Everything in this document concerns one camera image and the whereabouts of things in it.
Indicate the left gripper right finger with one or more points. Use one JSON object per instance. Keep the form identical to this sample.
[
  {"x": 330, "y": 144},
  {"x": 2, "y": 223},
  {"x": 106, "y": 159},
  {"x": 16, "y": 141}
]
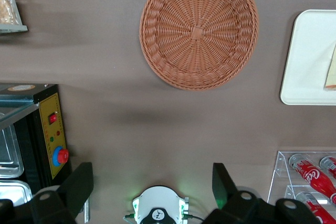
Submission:
[{"x": 228, "y": 203}]

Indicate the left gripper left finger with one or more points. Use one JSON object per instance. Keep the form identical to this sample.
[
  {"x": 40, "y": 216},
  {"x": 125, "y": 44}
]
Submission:
[{"x": 73, "y": 195}]

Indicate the triangle sandwich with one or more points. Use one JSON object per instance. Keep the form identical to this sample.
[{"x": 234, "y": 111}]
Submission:
[{"x": 332, "y": 74}]

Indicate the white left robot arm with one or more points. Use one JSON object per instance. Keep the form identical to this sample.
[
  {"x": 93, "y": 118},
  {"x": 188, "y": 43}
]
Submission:
[{"x": 157, "y": 200}]

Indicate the cream rectangular tray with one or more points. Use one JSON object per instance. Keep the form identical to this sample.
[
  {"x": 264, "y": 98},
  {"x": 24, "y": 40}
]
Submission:
[{"x": 304, "y": 58}]

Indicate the round brown wicker basket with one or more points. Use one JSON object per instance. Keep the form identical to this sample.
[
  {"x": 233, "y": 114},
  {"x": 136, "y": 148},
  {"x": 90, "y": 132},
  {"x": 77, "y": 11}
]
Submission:
[{"x": 199, "y": 32}]

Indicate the tray of packaged snacks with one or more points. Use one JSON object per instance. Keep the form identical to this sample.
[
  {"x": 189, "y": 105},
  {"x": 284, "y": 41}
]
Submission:
[{"x": 15, "y": 27}]

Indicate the silver metal block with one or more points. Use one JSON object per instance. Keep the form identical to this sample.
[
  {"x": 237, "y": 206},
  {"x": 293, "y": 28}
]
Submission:
[{"x": 87, "y": 211}]

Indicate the red emergency knob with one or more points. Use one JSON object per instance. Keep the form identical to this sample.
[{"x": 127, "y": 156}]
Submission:
[{"x": 62, "y": 155}]

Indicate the clear acrylic bottle rack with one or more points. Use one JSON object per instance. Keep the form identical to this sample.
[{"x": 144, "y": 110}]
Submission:
[{"x": 278, "y": 182}]

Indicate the steel warmer pan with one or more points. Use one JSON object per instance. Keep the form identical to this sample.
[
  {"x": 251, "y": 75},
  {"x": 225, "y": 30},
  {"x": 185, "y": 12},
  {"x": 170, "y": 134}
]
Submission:
[
  {"x": 13, "y": 192},
  {"x": 9, "y": 155}
]

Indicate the black food warmer case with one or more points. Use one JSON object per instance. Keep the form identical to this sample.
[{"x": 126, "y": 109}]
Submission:
[{"x": 39, "y": 134}]

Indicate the red cola bottle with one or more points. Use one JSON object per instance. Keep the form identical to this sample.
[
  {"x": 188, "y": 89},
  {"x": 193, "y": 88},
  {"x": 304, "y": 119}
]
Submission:
[
  {"x": 315, "y": 176},
  {"x": 315, "y": 211},
  {"x": 329, "y": 166}
]

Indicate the clear bag of crackers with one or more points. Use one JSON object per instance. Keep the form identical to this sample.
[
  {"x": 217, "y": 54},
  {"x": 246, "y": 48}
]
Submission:
[{"x": 6, "y": 11}]

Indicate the red rocker switch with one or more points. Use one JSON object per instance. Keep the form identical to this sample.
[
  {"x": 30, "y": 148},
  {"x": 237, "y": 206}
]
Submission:
[{"x": 53, "y": 119}]

